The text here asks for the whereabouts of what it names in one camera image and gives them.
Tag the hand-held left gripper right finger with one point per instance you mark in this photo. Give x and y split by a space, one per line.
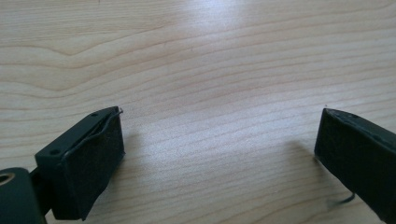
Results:
358 149

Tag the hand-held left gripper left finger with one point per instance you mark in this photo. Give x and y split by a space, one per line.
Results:
84 158

